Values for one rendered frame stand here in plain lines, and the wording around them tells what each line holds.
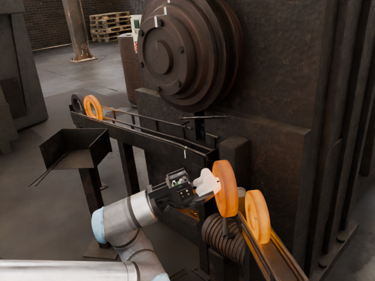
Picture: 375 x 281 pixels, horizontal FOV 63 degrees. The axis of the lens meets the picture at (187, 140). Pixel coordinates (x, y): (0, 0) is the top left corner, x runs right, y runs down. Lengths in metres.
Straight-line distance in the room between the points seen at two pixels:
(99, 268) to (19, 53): 3.36
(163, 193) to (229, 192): 0.17
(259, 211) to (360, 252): 1.15
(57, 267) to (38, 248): 1.41
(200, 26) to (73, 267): 0.79
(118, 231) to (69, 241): 1.27
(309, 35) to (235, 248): 0.74
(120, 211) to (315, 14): 0.79
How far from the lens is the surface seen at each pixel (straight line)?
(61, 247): 2.07
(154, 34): 1.16
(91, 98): 2.00
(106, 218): 0.84
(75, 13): 8.17
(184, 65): 1.05
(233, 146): 1.13
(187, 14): 1.09
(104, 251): 1.94
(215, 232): 1.18
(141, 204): 0.81
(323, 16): 1.03
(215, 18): 1.04
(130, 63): 4.11
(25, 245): 2.21
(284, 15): 1.08
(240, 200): 1.00
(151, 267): 0.83
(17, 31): 3.93
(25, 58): 3.98
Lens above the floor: 1.32
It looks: 26 degrees down
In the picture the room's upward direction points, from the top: 5 degrees counter-clockwise
